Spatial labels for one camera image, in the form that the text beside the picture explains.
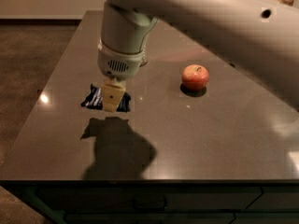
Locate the clear plastic water bottle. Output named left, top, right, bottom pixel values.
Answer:
left=139, top=42, right=148, bottom=67

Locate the red apple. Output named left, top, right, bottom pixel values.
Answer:
left=181, top=64, right=209, bottom=91

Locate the blue rxbar snack wrapper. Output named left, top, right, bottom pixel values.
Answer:
left=80, top=85, right=131, bottom=112

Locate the dark right cabinet drawer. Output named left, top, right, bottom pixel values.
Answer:
left=247, top=186, right=299, bottom=212

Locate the white gripper with vents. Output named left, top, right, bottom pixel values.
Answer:
left=97, top=40, right=142, bottom=112

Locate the dark cabinet drawer with handle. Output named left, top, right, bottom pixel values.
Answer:
left=37, top=187, right=262, bottom=213

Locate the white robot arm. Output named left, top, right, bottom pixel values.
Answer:
left=98, top=0, right=299, bottom=108

